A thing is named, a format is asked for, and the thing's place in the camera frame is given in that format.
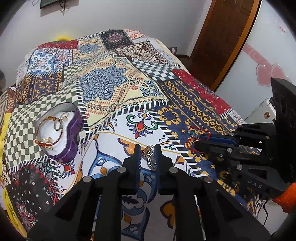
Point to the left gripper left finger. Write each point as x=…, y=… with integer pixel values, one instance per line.
x=131, y=177

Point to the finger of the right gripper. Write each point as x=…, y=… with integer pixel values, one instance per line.
x=218, y=139
x=213, y=149

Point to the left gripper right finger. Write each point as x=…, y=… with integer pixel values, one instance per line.
x=164, y=178

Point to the purple heart-shaped tin box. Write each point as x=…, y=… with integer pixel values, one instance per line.
x=56, y=132

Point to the person hand orange sleeve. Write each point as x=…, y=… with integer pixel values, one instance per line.
x=287, y=200

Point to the colourful patchwork bedspread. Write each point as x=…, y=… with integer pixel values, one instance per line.
x=130, y=90

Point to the brown wooden wardrobe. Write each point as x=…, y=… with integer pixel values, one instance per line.
x=222, y=36

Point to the yellow cloth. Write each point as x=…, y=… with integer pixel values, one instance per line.
x=6, y=203

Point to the yellow pillow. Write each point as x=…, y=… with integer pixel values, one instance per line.
x=62, y=38

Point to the small black wall monitor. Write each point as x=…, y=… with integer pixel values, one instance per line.
x=45, y=3

